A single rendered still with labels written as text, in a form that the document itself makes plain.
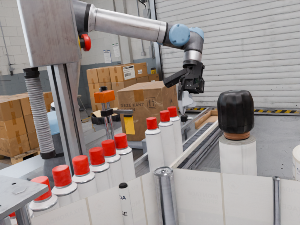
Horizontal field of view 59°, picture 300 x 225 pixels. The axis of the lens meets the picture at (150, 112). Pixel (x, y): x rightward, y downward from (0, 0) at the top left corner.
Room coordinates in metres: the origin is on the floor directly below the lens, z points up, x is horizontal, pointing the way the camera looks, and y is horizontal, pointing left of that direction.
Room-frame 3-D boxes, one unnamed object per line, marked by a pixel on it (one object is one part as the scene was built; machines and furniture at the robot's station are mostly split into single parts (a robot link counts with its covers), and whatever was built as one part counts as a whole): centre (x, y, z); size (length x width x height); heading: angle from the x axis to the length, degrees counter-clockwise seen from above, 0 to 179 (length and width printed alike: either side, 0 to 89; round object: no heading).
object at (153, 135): (0.82, 0.00, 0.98); 0.05 x 0.05 x 0.20
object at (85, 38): (0.62, 0.13, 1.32); 0.04 x 0.03 x 0.04; 24
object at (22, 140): (4.08, 2.12, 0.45); 1.20 x 0.84 x 0.89; 54
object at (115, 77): (5.02, 0.40, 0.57); 1.20 x 0.85 x 1.14; 145
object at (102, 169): (0.59, 0.14, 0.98); 0.05 x 0.05 x 0.20
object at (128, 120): (0.74, 0.06, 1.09); 0.03 x 0.01 x 0.06; 59
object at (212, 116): (1.54, -0.44, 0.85); 0.30 x 0.26 x 0.04; 149
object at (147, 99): (1.44, -0.01, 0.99); 0.30 x 0.24 x 0.27; 160
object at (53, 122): (0.97, 0.36, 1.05); 0.13 x 0.12 x 0.14; 5
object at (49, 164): (0.96, 0.36, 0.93); 0.15 x 0.15 x 0.10
